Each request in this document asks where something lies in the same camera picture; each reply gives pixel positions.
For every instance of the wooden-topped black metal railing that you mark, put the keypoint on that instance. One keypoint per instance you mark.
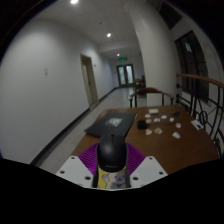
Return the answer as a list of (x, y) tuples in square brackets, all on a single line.
[(200, 78)]

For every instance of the side doorway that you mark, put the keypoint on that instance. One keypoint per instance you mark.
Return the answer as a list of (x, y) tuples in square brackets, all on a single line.
[(89, 81)]

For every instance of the wooden armchair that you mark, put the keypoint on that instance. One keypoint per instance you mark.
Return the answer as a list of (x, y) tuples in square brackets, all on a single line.
[(150, 90), (140, 83)]

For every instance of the flat white box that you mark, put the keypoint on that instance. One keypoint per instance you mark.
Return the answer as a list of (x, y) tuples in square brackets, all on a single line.
[(153, 111)]

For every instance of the small black box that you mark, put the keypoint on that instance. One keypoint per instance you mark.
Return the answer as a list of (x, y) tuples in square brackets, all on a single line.
[(142, 124)]

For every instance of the black computer mouse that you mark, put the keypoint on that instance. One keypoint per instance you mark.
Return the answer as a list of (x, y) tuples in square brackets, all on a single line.
[(111, 153)]

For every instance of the flat black folder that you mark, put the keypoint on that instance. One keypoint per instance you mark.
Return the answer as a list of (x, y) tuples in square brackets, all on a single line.
[(126, 121)]

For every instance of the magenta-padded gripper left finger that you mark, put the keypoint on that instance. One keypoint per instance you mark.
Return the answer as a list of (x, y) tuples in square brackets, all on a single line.
[(87, 156)]

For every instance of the glass double door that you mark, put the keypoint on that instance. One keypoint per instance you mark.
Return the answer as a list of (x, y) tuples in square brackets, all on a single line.
[(125, 75)]

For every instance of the small tan piece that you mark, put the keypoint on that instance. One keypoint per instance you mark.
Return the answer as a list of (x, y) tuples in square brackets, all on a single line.
[(148, 132), (158, 131)]

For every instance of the small dark upper window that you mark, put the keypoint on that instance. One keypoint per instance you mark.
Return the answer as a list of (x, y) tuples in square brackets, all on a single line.
[(170, 15)]

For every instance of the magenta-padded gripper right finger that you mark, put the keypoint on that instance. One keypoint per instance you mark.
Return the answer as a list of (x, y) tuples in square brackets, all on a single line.
[(136, 158)]

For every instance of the white card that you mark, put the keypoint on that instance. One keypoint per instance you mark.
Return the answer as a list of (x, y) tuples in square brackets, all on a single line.
[(197, 124)]

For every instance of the large dark window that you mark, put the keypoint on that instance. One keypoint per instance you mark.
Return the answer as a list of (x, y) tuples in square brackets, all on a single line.
[(191, 66)]

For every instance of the green exit sign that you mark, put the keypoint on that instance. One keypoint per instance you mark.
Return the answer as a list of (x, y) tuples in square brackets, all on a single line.
[(123, 59)]

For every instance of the small white piece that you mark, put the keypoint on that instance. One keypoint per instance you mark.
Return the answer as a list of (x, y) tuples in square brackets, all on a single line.
[(178, 125), (176, 135)]

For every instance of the ceiling lights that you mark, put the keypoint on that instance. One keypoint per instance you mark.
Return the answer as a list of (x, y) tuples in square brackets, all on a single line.
[(108, 34)]

